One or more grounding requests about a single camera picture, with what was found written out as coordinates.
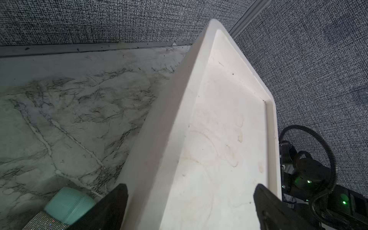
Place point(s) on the mint green microphone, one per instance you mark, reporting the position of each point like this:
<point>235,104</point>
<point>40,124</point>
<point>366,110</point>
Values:
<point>68,205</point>

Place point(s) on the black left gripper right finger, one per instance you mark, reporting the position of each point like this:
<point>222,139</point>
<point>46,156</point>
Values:
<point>273,214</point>

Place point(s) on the white drawer cabinet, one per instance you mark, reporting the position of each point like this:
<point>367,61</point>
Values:
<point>209,139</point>

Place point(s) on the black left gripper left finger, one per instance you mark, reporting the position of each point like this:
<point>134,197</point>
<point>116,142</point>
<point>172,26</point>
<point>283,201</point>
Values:
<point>107,214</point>

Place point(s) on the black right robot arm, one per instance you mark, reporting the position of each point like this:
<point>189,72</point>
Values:
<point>307,178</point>

